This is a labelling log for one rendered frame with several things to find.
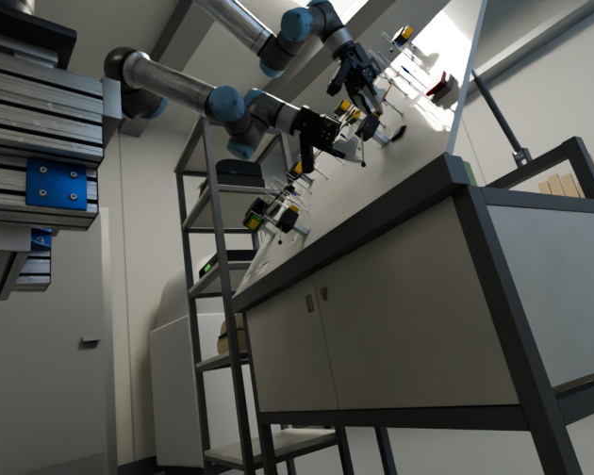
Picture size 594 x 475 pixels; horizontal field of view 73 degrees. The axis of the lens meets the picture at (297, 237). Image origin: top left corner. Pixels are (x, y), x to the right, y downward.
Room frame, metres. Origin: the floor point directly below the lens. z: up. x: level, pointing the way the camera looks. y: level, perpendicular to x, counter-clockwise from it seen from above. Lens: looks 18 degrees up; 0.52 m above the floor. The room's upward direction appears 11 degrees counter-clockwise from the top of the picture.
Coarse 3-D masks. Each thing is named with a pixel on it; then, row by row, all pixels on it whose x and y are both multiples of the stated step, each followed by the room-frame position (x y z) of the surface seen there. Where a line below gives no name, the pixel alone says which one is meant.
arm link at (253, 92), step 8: (248, 96) 0.91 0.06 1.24; (256, 96) 0.91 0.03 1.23; (264, 96) 0.91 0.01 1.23; (272, 96) 0.92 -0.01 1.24; (248, 104) 0.91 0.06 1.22; (256, 104) 0.91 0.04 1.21; (264, 104) 0.91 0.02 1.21; (272, 104) 0.91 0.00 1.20; (280, 104) 0.92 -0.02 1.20; (256, 112) 0.91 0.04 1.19; (264, 112) 0.92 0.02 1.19; (272, 112) 0.92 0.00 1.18; (264, 120) 0.93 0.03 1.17; (272, 120) 0.93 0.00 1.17
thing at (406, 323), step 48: (384, 240) 0.94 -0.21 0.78; (432, 240) 0.82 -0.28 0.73; (336, 288) 1.13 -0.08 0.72; (384, 288) 0.97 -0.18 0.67; (432, 288) 0.85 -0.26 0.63; (480, 288) 0.76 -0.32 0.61; (336, 336) 1.17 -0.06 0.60; (384, 336) 1.01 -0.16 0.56; (432, 336) 0.88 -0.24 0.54; (480, 336) 0.79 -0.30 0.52; (336, 384) 1.21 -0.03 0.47; (384, 384) 1.04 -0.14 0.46; (432, 384) 0.91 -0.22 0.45; (480, 384) 0.82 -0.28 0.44
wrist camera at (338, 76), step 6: (342, 60) 0.93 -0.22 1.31; (348, 60) 0.92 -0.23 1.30; (342, 66) 0.92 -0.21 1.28; (348, 66) 0.92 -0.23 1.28; (336, 72) 0.94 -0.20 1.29; (342, 72) 0.91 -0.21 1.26; (336, 78) 0.91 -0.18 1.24; (342, 78) 0.92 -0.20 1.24; (330, 84) 0.92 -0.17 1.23; (336, 84) 0.91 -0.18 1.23; (330, 90) 0.93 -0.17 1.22; (336, 90) 0.92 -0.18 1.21
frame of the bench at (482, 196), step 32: (480, 192) 0.74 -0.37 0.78; (512, 192) 0.80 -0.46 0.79; (480, 224) 0.73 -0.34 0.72; (480, 256) 0.74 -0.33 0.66; (512, 288) 0.74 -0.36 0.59; (512, 320) 0.73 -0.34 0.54; (512, 352) 0.74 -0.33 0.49; (544, 384) 0.74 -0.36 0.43; (256, 416) 1.71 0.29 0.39; (288, 416) 1.49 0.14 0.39; (320, 416) 1.31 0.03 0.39; (352, 416) 1.17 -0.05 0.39; (384, 416) 1.06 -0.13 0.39; (416, 416) 0.97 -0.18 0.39; (448, 416) 0.90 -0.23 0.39; (480, 416) 0.83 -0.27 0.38; (512, 416) 0.78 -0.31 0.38; (544, 416) 0.73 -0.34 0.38; (576, 416) 0.77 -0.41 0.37; (384, 448) 1.99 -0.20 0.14; (544, 448) 0.74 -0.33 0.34
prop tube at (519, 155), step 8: (480, 80) 1.12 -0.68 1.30; (480, 88) 1.13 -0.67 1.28; (488, 96) 1.13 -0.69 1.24; (488, 104) 1.14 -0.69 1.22; (496, 104) 1.14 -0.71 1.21; (496, 112) 1.14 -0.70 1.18; (504, 120) 1.14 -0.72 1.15; (504, 128) 1.15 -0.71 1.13; (512, 136) 1.15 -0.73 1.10; (512, 144) 1.16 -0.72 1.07; (520, 152) 1.15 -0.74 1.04; (520, 160) 1.18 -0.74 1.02
